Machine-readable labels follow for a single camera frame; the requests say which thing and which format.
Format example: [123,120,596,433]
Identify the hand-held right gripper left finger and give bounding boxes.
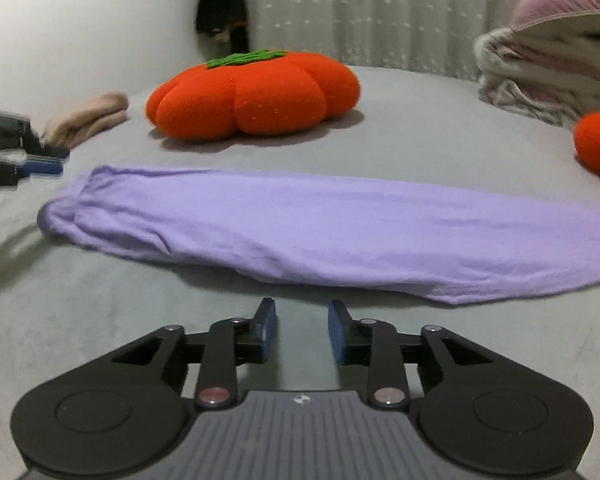
[111,297,277,409]

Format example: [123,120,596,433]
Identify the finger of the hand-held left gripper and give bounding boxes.
[30,134,72,162]
[17,159,65,181]

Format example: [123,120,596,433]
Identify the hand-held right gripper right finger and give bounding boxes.
[328,299,496,409]

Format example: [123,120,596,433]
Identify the purple pants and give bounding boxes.
[36,165,600,307]

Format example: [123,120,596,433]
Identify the folded beige cloth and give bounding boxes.
[42,91,131,148]

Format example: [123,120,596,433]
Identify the black hanging garment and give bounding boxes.
[196,0,251,55]

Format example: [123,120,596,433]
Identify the grey star-print curtain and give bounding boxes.
[240,0,546,81]

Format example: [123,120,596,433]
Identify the purple pillow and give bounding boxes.
[510,0,600,36]

